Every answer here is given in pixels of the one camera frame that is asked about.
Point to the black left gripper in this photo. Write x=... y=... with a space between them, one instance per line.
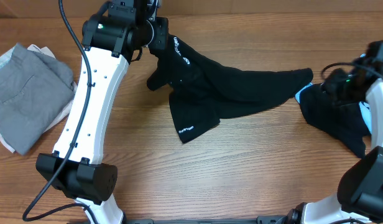
x=159 y=25

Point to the black t-shirt with white logo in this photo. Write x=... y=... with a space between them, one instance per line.
x=205 y=91

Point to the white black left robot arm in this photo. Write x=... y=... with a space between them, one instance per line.
x=111 y=40

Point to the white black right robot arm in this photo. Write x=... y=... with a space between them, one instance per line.
x=349 y=107

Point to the folded grey shirt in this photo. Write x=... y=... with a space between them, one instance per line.
x=26 y=99

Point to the folded white garment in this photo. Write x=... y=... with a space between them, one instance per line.
x=67 y=109

